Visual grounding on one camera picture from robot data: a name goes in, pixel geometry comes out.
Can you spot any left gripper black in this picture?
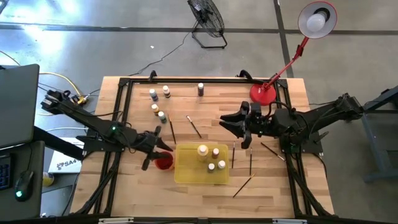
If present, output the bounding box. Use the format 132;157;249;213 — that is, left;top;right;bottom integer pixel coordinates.
137;125;174;172

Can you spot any black backlit keyboard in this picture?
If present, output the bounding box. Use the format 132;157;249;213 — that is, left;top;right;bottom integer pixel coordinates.
0;155;13;191

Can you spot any black lever handle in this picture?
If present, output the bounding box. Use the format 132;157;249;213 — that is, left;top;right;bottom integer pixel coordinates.
313;131;330;144

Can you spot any red plastic cup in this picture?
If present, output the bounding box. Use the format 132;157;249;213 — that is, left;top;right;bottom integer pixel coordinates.
154;151;175;171

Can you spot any yellow power plug block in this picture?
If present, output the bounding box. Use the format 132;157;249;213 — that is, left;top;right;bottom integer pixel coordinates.
71;95;90;106

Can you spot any black fan power cable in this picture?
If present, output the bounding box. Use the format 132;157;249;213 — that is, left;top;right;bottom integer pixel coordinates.
127;20;198;77

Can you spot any white printed box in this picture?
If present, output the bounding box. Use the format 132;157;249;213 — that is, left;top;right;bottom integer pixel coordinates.
47;136;85;174

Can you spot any yellow translucent plastic bin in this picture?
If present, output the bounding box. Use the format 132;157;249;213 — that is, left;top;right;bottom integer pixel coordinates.
174;142;230;185

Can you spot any black floor fan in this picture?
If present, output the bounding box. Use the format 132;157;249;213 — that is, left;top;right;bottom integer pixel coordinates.
187;0;228;50

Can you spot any large yellow paint bottle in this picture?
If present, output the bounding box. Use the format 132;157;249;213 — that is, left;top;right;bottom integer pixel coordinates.
197;144;210;162

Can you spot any black computer mouse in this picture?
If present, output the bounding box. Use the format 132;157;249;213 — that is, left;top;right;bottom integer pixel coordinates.
14;169;35;202

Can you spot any small yellow container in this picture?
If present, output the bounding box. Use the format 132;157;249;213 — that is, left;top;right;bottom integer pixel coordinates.
42;172;55;187

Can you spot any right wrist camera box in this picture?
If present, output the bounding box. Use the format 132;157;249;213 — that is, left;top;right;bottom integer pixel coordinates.
250;102;263;118

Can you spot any white cable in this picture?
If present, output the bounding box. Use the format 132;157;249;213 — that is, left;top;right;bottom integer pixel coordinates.
45;126;90;133

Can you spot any blue-grey metal table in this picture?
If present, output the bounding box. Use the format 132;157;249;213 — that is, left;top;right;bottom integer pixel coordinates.
341;83;398;184

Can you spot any red desk lamp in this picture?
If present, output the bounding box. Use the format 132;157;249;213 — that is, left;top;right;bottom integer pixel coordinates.
249;1;338;106

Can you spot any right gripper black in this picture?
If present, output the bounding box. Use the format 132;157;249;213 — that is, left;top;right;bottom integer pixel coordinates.
220;101;276;151

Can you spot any silver metal bracket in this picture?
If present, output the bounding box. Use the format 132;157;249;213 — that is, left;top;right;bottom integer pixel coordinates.
272;218;308;224
98;217;134;224

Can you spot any yellow extension cable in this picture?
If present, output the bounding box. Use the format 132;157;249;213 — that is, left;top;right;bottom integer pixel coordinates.
0;49;85;116

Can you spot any dark grey monitor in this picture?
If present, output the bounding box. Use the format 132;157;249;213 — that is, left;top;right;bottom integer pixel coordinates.
0;63;40;149

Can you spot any black desk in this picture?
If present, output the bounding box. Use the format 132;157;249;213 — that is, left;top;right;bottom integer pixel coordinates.
0;139;46;218

